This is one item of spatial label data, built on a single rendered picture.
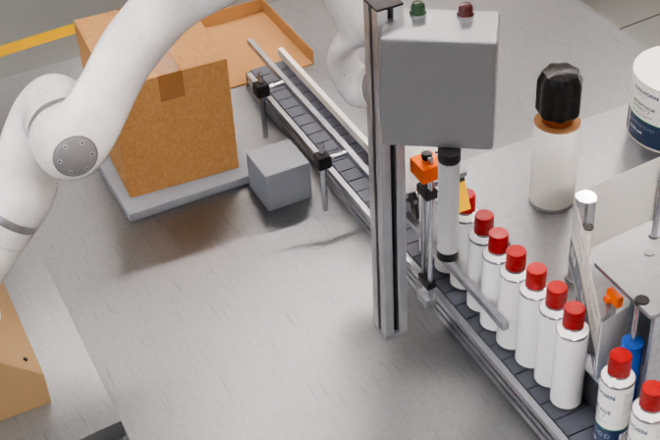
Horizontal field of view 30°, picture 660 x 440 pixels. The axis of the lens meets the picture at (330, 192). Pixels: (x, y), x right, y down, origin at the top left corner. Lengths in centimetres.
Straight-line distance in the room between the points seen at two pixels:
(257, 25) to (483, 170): 87
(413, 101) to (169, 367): 69
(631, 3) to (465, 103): 317
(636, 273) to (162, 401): 83
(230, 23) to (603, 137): 104
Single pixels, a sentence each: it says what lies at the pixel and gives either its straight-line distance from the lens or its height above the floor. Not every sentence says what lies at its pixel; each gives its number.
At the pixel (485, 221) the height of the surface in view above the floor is 108.
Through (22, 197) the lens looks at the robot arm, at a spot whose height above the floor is 119.
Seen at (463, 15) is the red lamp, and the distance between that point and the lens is 184.
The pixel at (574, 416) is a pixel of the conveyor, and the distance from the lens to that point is 205.
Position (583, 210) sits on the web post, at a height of 105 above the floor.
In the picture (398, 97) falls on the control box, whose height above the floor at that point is 137.
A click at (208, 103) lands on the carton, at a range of 250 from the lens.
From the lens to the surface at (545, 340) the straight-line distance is 201.
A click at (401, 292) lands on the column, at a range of 216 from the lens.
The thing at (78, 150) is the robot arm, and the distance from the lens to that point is 197.
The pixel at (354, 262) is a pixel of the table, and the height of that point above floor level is 83.
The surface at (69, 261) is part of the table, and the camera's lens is 248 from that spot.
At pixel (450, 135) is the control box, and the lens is 188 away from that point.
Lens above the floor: 239
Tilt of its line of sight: 37 degrees down
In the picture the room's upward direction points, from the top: 3 degrees counter-clockwise
